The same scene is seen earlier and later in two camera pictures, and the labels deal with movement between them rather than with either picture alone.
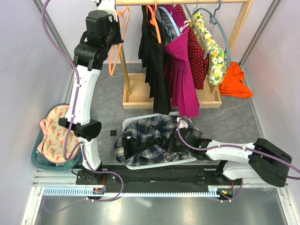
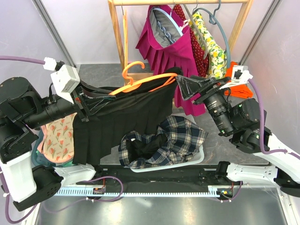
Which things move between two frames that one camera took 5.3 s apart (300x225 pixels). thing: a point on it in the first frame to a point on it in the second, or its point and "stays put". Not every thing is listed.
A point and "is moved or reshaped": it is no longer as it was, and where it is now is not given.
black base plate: [193, 176] stays put
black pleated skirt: [153, 58] to [131, 112]
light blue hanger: [171, 19] to [172, 20]
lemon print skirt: [216, 54] stays put
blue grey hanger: [214, 20] stays put
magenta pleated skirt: [183, 89] is moved or reshaped
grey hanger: [195, 27] stays put
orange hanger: [119, 13] to [125, 36]
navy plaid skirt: [152, 141] stays put
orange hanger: [153, 22] to [134, 86]
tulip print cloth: [52, 146] stays put
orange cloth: [234, 85] stays put
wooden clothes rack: [137, 96] stays put
